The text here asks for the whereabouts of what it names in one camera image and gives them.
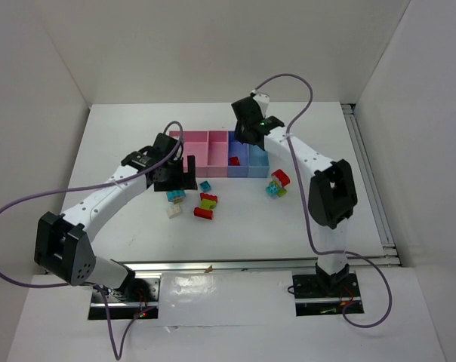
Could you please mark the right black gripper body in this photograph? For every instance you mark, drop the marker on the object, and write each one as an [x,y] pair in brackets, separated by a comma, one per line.
[247,136]

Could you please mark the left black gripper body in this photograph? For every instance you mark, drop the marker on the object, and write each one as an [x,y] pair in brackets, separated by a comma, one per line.
[176,181]

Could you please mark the teal rounded lego block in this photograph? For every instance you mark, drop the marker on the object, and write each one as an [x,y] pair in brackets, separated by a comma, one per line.
[176,196]

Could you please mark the small teal lego brick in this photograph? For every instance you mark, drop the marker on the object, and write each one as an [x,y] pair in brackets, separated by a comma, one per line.
[205,186]

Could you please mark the white lego brick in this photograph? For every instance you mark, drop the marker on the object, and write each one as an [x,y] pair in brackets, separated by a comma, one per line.
[174,210]

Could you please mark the small red lego brick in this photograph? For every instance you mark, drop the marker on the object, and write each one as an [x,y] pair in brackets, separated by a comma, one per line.
[234,161]

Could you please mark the red green lego assembly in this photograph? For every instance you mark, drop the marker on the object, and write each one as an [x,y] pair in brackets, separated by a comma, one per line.
[207,203]

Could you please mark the multicolour lego assembly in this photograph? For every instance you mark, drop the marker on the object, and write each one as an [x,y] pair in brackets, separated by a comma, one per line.
[277,186]

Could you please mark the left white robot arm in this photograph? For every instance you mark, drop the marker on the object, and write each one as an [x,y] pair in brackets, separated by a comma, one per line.
[63,242]

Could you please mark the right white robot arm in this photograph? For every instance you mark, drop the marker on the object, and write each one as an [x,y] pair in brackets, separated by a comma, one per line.
[327,187]

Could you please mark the large pink bin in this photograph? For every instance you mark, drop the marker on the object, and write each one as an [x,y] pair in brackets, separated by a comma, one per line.
[195,142]

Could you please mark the dark blue bin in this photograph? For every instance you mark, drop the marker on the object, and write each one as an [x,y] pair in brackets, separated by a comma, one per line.
[237,149]

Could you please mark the small pink bin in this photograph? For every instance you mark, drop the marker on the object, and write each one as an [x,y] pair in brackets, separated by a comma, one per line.
[217,153]

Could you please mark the light blue bin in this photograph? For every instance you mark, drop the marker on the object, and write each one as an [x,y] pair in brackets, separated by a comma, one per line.
[258,162]

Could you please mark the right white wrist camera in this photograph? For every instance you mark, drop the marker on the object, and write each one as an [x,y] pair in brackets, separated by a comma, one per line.
[263,100]

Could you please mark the aluminium rail front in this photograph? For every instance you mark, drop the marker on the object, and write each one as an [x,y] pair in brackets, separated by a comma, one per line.
[228,264]

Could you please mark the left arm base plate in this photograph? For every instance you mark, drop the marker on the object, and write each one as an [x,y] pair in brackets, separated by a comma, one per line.
[144,301]

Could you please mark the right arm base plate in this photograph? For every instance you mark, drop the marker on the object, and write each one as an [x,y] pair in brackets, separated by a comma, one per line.
[312,299]

